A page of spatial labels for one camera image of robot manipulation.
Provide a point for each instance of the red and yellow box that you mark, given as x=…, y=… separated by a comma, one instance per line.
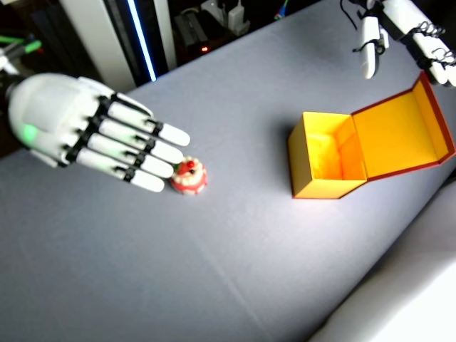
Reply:
x=392, y=135

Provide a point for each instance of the toy strawberry cake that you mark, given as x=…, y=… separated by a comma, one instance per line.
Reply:
x=191, y=180

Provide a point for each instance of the white panel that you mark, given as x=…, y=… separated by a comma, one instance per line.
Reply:
x=96, y=32

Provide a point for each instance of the blue light strip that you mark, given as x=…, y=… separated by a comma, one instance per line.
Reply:
x=140, y=39

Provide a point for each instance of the black device with red light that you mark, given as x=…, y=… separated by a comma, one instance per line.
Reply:
x=194, y=35

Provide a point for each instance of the white power adapter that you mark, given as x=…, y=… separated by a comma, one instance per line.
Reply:
x=237, y=19

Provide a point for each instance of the grey table cloth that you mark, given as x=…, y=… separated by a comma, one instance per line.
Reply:
x=228, y=249

